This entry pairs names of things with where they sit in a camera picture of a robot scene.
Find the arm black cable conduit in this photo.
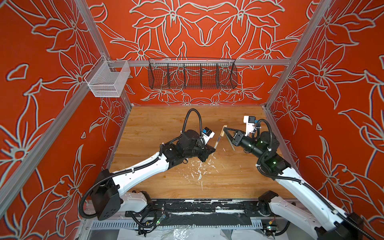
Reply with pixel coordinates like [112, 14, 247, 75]
[78, 108, 204, 220]
[253, 118, 377, 240]

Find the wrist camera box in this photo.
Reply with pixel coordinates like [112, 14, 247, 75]
[243, 116, 257, 136]
[202, 127, 215, 145]

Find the black wire basket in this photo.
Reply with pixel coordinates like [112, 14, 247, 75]
[148, 57, 238, 90]

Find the clear mesh bin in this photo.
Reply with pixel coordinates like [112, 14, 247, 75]
[85, 55, 131, 98]

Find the beige pen cap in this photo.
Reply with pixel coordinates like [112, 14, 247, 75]
[220, 125, 227, 137]

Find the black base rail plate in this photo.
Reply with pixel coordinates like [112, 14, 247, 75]
[136, 199, 277, 218]

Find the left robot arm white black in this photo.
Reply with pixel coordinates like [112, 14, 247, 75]
[89, 128, 215, 221]

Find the white cable duct strip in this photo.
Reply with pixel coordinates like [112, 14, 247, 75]
[90, 219, 263, 231]

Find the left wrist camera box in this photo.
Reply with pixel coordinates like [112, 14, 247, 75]
[202, 127, 215, 145]

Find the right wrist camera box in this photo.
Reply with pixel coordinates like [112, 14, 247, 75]
[243, 116, 257, 136]

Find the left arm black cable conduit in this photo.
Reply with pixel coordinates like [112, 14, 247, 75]
[78, 108, 204, 220]

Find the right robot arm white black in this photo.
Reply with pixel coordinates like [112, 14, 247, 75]
[224, 128, 364, 240]

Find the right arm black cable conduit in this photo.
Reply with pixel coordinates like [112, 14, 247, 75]
[253, 118, 377, 240]

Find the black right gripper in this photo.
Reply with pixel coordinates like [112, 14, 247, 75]
[224, 127, 269, 162]

